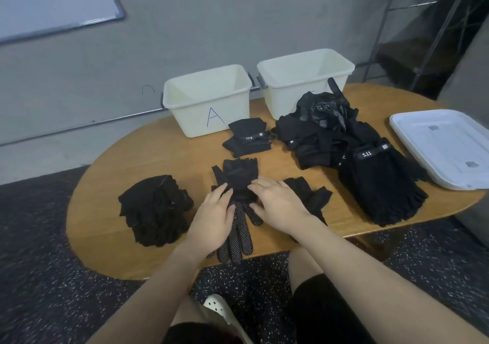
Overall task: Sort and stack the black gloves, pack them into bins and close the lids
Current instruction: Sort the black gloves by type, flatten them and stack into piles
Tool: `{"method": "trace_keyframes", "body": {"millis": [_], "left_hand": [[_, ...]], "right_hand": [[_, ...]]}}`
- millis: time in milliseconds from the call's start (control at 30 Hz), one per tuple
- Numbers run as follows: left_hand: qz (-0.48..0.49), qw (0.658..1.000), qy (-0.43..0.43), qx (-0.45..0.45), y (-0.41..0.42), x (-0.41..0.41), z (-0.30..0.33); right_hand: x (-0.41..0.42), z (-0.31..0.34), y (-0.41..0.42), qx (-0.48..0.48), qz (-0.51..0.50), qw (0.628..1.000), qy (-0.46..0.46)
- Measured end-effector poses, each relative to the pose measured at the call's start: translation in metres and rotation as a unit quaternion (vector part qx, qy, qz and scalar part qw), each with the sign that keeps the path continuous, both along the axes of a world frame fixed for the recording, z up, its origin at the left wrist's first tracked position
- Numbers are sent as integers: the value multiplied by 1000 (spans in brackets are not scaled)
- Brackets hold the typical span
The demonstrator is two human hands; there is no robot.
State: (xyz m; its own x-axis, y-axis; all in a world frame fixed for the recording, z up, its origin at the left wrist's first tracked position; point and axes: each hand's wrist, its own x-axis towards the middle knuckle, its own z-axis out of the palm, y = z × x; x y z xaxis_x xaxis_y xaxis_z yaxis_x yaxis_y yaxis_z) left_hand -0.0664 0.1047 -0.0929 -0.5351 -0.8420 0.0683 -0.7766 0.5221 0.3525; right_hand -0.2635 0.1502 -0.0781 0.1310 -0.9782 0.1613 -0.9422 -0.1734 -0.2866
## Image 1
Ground white plastic bin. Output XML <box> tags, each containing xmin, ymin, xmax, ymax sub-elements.
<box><xmin>257</xmin><ymin>48</ymin><xmax>356</xmax><ymax>121</ymax></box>
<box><xmin>162</xmin><ymin>64</ymin><xmax>254</xmax><ymax>138</ymax></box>

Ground black fingerless glove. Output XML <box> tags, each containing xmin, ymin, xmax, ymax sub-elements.
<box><xmin>284</xmin><ymin>176</ymin><xmax>334</xmax><ymax>226</ymax></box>
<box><xmin>211</xmin><ymin>157</ymin><xmax>260</xmax><ymax>203</ymax></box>
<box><xmin>338</xmin><ymin>140</ymin><xmax>429</xmax><ymax>227</ymax></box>

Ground person's right hand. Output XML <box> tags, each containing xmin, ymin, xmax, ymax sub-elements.
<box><xmin>248</xmin><ymin>176</ymin><xmax>312</xmax><ymax>237</ymax></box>

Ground person's black shorts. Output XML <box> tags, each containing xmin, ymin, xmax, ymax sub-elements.
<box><xmin>162</xmin><ymin>273</ymin><xmax>379</xmax><ymax>344</ymax></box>

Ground person's left white shoe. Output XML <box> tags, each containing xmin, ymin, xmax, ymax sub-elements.
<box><xmin>202</xmin><ymin>293</ymin><xmax>253</xmax><ymax>344</ymax></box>

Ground metal rack frame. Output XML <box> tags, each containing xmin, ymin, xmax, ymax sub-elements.
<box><xmin>363</xmin><ymin>0</ymin><xmax>489</xmax><ymax>100</ymax></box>

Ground white flat tray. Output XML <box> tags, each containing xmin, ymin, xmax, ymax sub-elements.
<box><xmin>389</xmin><ymin>109</ymin><xmax>489</xmax><ymax>191</ymax></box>

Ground person's left leg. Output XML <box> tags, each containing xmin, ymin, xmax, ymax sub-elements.
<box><xmin>170</xmin><ymin>293</ymin><xmax>211</xmax><ymax>327</ymax></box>

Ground person's left hand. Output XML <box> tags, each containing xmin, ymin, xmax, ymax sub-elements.
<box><xmin>185</xmin><ymin>184</ymin><xmax>237</xmax><ymax>261</ymax></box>

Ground grey wall pipe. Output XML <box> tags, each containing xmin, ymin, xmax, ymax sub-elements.
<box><xmin>0</xmin><ymin>107</ymin><xmax>165</xmax><ymax>147</ymax></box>

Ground whiteboard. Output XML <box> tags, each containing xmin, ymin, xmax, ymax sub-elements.
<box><xmin>0</xmin><ymin>0</ymin><xmax>126</xmax><ymax>45</ymax></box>

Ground stack of black gloves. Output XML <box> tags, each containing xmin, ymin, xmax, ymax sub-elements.
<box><xmin>118</xmin><ymin>175</ymin><xmax>194</xmax><ymax>247</ymax></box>

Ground person's right forearm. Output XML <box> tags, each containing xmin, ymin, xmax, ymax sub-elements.
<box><xmin>292</xmin><ymin>216</ymin><xmax>489</xmax><ymax>344</ymax></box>

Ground pile of black gloves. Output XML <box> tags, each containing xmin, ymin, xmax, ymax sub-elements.
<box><xmin>222</xmin><ymin>77</ymin><xmax>383</xmax><ymax>170</ymax></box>
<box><xmin>118</xmin><ymin>175</ymin><xmax>194</xmax><ymax>247</ymax></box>

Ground person's left forearm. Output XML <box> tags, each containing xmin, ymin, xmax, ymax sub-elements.
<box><xmin>88</xmin><ymin>244</ymin><xmax>223</xmax><ymax>344</ymax></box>

